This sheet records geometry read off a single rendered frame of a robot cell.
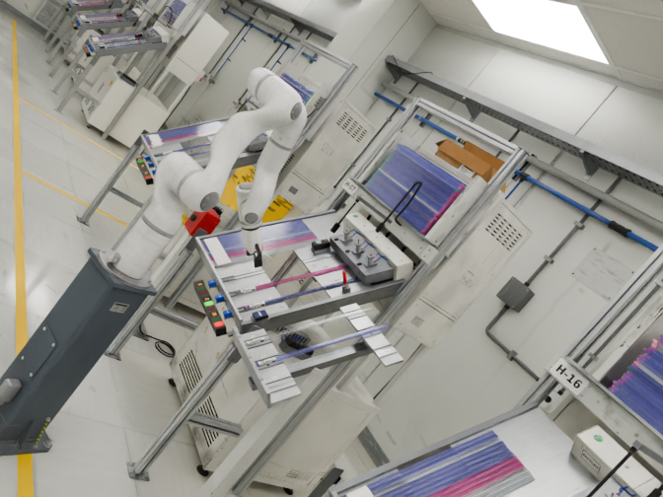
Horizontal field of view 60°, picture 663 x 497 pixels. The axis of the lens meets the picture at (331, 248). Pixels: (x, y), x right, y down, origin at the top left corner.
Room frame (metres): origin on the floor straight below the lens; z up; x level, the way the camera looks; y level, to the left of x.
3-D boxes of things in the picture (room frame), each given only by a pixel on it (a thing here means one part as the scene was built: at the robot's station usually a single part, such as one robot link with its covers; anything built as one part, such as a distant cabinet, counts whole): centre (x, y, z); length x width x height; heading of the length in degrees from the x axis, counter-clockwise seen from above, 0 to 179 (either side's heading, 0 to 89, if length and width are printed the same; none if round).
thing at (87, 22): (7.45, 3.73, 0.95); 1.37 x 0.82 x 1.90; 129
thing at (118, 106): (6.33, 2.80, 0.95); 1.36 x 0.82 x 1.90; 129
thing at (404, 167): (2.58, -0.14, 1.52); 0.51 x 0.13 x 0.27; 39
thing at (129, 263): (1.78, 0.48, 0.79); 0.19 x 0.19 x 0.18
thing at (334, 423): (2.71, -0.19, 0.31); 0.70 x 0.65 x 0.62; 39
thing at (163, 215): (1.80, 0.51, 1.00); 0.19 x 0.12 x 0.24; 65
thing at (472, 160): (2.86, -0.30, 1.82); 0.68 x 0.30 x 0.20; 39
